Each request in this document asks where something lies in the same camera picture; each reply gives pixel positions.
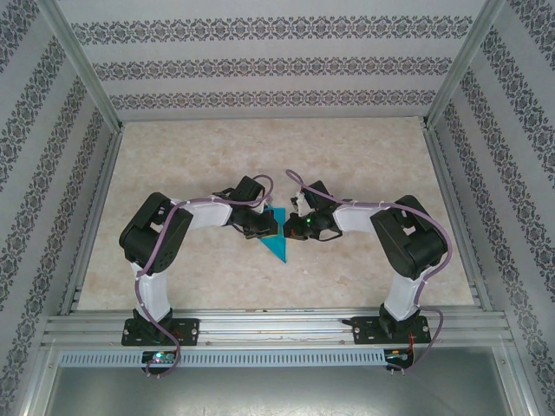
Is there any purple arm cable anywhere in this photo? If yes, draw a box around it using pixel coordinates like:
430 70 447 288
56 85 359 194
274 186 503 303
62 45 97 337
134 173 277 381
284 168 454 376

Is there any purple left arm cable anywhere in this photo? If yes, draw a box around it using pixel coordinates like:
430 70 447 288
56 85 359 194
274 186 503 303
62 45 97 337
134 173 277 381

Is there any aluminium frame post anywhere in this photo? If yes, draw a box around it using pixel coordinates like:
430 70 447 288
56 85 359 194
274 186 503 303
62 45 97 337
34 0 125 133
420 0 508 131

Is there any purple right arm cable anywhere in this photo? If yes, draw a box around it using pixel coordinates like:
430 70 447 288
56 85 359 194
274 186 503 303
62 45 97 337
284 168 454 376

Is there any grey metal panel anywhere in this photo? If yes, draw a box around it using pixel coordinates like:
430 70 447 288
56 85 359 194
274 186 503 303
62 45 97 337
41 363 532 416

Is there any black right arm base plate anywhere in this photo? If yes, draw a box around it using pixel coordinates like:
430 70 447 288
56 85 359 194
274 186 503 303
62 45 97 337
351 315 434 346

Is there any left controller board with LED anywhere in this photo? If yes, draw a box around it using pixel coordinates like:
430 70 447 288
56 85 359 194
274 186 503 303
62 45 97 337
141 350 179 365

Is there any blue paper sheet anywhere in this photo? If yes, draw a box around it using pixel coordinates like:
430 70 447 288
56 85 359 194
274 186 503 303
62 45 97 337
259 206 290 264

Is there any grey slotted cable duct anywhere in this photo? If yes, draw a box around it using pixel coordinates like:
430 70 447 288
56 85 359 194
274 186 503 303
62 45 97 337
58 349 387 368

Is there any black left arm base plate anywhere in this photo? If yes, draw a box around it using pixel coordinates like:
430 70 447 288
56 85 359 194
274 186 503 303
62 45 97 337
121 318 201 348

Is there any aluminium table side rail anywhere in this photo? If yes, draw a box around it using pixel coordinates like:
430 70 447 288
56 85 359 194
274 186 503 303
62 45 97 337
58 123 127 315
422 125 495 312

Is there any aluminium mounting rail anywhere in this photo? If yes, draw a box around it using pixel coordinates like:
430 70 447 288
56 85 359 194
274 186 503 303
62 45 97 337
41 308 511 348

